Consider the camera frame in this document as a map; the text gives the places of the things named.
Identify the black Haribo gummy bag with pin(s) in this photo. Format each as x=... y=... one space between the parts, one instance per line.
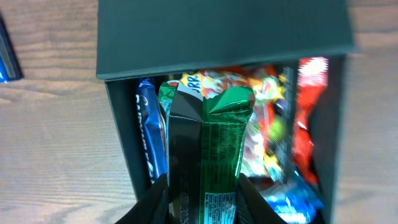
x=265 y=146

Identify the blue Eclipse mint box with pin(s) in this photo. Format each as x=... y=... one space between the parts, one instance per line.
x=10 y=68

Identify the red candy bag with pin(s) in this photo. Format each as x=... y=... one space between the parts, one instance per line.
x=312 y=81

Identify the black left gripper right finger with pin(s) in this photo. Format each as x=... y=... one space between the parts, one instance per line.
x=251 y=208

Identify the green white candy stick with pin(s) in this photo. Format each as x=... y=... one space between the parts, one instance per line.
x=204 y=149

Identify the purple Dairy Milk bar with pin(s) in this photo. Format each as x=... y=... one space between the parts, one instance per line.
x=151 y=126

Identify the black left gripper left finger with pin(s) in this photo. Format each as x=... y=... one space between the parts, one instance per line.
x=152 y=208

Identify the blue cookie pack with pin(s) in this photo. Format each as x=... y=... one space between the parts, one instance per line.
x=295 y=202

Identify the black box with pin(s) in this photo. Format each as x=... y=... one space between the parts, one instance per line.
x=156 y=38

